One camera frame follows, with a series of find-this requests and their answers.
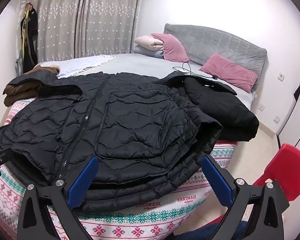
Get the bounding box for person's blue pants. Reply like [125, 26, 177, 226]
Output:
[172, 219, 250, 240]

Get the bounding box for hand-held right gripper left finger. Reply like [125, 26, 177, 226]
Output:
[17, 156, 99, 240]

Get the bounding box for black quilted puffer jacket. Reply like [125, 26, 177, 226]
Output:
[0, 71, 224, 212]

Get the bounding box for black fleece coat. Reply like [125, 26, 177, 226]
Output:
[162, 71, 260, 142]

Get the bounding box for folded beige quilt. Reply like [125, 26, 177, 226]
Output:
[134, 35, 164, 53]

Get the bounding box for black charging cable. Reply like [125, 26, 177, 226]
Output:
[172, 62, 218, 80]

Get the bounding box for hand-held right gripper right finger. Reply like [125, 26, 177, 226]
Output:
[201, 155, 290, 240]

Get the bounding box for grey padded headboard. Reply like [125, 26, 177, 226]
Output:
[163, 23, 268, 93]

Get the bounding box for pink velvet pillow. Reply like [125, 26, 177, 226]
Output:
[150, 33, 190, 63]
[199, 53, 258, 92]

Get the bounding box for white fringed throw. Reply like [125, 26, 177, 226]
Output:
[39, 55, 118, 79]

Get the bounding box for grey star-print curtain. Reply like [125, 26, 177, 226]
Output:
[76, 0, 145, 58]
[34, 0, 89, 63]

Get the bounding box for brown jacket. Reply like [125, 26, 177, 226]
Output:
[4, 65, 60, 107]

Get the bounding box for folded grey blanket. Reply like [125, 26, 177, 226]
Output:
[134, 45, 164, 59]

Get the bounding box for hanging dark clothes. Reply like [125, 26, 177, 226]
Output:
[15, 2, 38, 77]

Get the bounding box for patterned knit-print blanket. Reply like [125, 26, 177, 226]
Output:
[0, 97, 238, 240]

